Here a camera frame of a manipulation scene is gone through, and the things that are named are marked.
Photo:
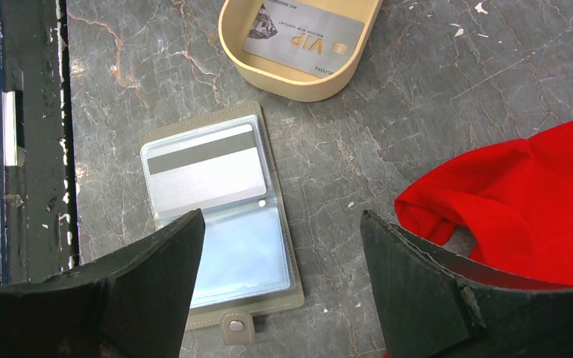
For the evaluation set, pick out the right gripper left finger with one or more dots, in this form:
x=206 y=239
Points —
x=133 y=302

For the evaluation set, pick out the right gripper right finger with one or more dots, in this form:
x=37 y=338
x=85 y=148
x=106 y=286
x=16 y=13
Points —
x=432 y=302

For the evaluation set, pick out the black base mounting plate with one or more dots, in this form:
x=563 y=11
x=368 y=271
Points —
x=38 y=214

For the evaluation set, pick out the beige oval tray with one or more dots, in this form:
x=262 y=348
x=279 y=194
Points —
x=235 y=21

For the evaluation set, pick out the red kung fu t-shirt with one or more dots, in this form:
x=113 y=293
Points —
x=515 y=197

